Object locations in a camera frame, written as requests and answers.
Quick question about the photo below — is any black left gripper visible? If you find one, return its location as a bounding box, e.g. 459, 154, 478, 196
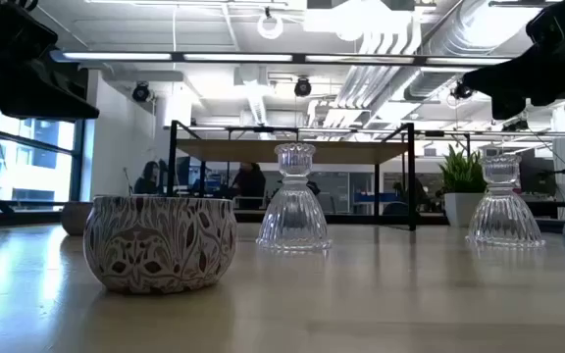
0, 0, 100, 122

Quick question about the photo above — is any beige speckled candle tin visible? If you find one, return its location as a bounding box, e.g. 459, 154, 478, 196
60, 200, 95, 237

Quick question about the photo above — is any white floral patterned candle tin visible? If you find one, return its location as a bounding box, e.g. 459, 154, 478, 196
83, 194, 238, 295

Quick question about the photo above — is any black ceiling spotlight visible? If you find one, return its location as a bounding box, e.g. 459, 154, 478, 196
131, 81, 152, 103
501, 117, 530, 132
451, 80, 475, 102
293, 76, 313, 98

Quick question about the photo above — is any black computer monitor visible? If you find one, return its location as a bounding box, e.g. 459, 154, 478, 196
518, 155, 557, 197

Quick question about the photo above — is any green plant in white pot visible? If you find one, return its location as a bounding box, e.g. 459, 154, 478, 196
437, 143, 490, 228

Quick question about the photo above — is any person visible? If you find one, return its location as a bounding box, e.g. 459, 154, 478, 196
230, 162, 268, 211
133, 160, 162, 196

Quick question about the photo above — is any silver ventilation duct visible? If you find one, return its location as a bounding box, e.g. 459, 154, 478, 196
402, 0, 539, 102

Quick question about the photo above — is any large window dark frame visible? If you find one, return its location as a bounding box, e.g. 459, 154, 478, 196
0, 95, 87, 213

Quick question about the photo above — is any wooden riser shelf black frame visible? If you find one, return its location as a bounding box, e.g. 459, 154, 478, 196
166, 119, 418, 232

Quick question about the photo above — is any white ring lamp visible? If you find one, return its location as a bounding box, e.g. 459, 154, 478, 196
256, 13, 284, 40

